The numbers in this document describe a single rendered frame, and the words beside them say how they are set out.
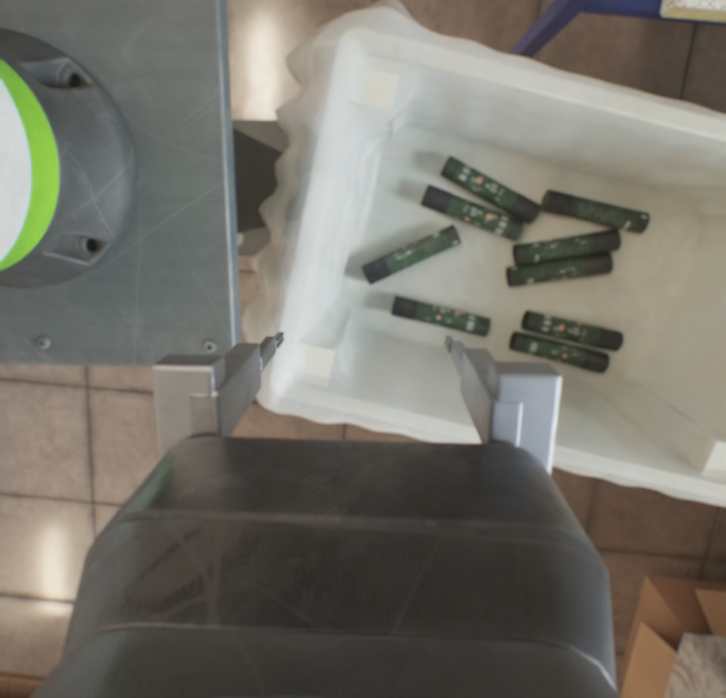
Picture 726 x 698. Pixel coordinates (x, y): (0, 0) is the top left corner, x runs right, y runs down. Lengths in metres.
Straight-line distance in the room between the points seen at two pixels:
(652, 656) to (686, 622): 0.13
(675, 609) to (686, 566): 0.15
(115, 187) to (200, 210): 0.05
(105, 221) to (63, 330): 0.09
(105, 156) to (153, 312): 0.10
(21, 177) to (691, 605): 1.67
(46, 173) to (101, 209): 0.05
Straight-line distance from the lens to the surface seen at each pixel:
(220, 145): 0.35
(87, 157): 0.34
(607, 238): 0.84
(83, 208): 0.34
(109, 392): 1.51
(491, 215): 0.79
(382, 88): 0.60
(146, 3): 0.38
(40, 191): 0.31
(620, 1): 0.93
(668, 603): 1.70
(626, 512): 1.63
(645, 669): 1.65
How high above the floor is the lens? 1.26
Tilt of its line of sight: 76 degrees down
